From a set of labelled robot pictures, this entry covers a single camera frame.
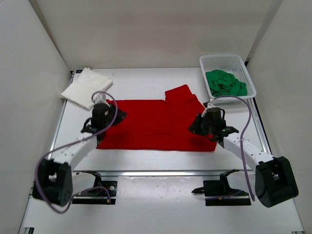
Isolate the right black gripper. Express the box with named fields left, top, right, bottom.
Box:
left=188, top=114, right=215, bottom=137

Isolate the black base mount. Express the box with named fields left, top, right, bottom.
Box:
left=192, top=169, right=251, bottom=207
left=72, top=171, right=117, bottom=205

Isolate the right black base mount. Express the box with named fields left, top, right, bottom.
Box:
left=192, top=169, right=251, bottom=207

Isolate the red t shirt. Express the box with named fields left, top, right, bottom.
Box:
left=98, top=84, right=216, bottom=152

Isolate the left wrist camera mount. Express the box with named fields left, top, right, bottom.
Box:
left=92, top=93, right=108, bottom=105

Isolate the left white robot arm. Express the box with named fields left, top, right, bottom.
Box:
left=32, top=101, right=126, bottom=209

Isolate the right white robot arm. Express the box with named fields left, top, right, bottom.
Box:
left=189, top=107, right=299, bottom=208

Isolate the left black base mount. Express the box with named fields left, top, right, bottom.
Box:
left=72, top=171, right=117, bottom=205

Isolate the white t shirt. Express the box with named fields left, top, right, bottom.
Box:
left=60, top=68, right=113, bottom=111

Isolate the white plastic basket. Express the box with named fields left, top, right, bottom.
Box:
left=199, top=54, right=256, bottom=104

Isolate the green t shirt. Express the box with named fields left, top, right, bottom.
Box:
left=205, top=70, right=248, bottom=98

